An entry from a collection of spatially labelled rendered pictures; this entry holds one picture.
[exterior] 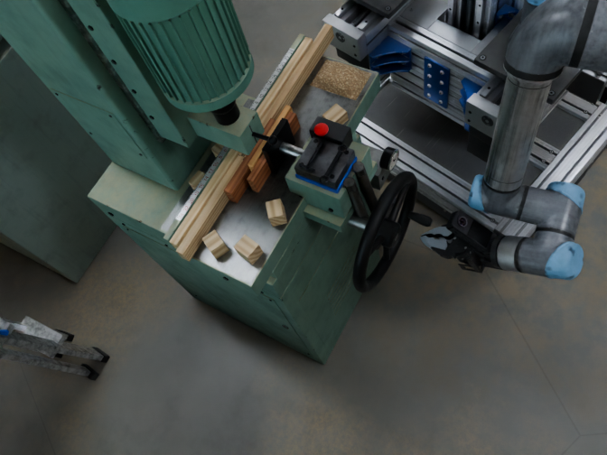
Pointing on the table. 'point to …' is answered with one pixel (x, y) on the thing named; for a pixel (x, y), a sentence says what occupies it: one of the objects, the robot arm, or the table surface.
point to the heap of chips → (340, 79)
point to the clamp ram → (285, 145)
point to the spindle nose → (229, 114)
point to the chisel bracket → (205, 128)
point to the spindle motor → (190, 49)
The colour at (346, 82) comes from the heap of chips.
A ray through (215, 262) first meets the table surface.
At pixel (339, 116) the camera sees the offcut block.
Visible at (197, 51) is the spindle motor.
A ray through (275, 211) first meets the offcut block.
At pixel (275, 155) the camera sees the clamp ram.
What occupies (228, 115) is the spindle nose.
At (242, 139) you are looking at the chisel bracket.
